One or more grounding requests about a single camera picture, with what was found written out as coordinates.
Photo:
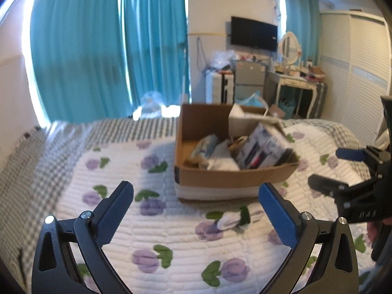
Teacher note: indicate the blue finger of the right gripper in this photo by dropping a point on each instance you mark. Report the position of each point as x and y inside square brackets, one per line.
[326, 186]
[350, 154]

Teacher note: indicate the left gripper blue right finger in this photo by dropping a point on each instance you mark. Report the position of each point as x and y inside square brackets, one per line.
[335, 269]

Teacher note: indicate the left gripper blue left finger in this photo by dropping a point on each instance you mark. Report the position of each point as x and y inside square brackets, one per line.
[54, 267]

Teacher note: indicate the floral navy tissue pouch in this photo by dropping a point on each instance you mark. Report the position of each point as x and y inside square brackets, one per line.
[265, 147]

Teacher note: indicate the cream plush toy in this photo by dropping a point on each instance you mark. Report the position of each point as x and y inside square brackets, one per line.
[236, 146]

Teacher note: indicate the light blue tissue pack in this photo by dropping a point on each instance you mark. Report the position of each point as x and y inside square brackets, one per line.
[203, 150]

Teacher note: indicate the brown cardboard box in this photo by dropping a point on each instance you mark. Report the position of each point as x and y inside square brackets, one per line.
[195, 182]

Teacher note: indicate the white cloth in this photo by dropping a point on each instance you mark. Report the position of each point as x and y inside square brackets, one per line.
[221, 159]

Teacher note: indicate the person right hand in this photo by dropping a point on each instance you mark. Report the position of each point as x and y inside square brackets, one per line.
[373, 230]

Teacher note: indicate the grey checked bed sheet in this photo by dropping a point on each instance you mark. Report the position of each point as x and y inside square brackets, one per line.
[22, 213]

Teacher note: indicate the white louvered wardrobe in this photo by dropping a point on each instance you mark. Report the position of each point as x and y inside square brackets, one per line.
[355, 56]

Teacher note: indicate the white dressing table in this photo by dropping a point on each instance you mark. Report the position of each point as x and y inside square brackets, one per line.
[274, 83]

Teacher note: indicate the floral white quilt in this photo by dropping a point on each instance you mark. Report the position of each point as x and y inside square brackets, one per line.
[163, 245]

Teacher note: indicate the blue plastic bag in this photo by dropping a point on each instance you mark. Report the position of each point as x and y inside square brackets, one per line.
[255, 100]

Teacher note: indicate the white oval vanity mirror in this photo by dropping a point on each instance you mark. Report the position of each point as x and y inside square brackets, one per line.
[289, 48]

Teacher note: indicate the grey mini fridge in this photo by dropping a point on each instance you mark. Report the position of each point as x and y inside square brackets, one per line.
[249, 78]

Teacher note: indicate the white suitcase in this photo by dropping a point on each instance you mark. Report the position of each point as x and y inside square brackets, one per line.
[219, 88]

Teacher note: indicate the teal curtain right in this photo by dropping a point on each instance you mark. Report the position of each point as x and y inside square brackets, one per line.
[304, 20]

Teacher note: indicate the clear plastic bag pile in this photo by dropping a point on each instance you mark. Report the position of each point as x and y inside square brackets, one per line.
[222, 60]

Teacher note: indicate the clear bag by window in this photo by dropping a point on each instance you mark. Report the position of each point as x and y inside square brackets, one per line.
[151, 106]

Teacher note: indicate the large teal curtain left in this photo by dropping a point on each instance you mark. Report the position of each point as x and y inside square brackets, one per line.
[78, 60]

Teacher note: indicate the teal curtain middle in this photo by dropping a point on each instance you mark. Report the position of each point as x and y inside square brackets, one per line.
[155, 36]

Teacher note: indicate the black wall television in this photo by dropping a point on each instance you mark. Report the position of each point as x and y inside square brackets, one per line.
[254, 34]

